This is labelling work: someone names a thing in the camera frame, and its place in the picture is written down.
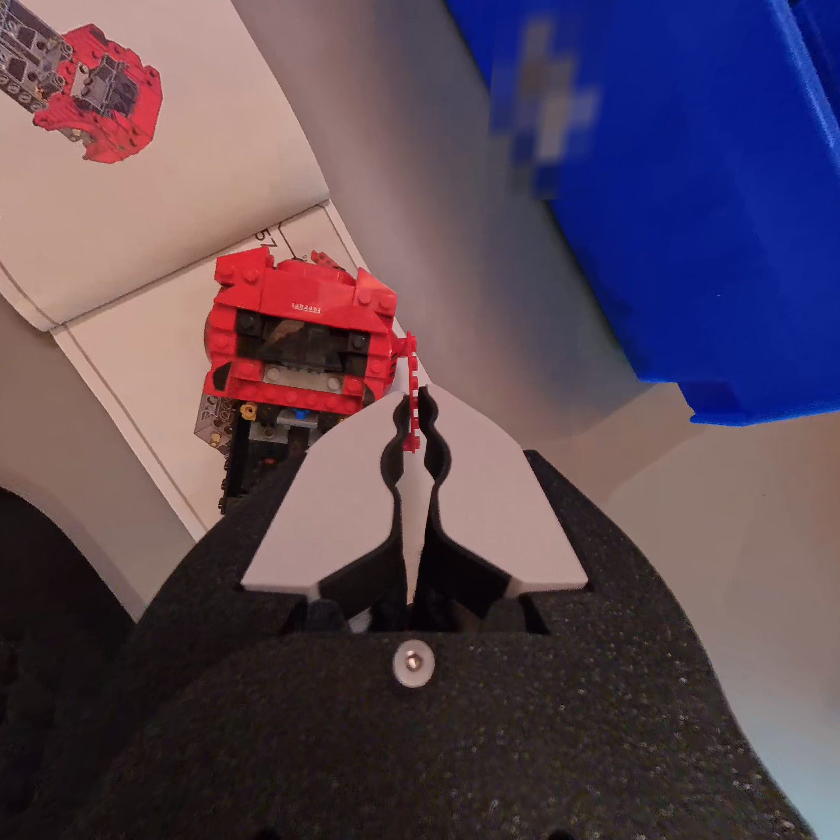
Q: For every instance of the red striped lego piece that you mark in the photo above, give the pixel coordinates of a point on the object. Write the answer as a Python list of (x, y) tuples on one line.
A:
[(411, 381)]

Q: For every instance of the lego instruction booklet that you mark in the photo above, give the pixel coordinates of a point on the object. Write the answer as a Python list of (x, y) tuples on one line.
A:
[(171, 210)]

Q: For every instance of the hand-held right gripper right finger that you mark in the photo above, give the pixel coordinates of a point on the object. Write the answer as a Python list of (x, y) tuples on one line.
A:
[(505, 519)]

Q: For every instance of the red and black lego car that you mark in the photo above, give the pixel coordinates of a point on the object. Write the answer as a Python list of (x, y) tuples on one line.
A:
[(302, 309)]

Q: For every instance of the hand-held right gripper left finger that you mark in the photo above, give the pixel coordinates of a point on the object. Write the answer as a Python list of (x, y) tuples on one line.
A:
[(322, 525)]

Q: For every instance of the black quilted chair seat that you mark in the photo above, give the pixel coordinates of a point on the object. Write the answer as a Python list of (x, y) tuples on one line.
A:
[(53, 656)]

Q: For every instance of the blue plastic bin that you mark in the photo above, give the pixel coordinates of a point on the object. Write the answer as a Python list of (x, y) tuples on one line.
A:
[(709, 197)]

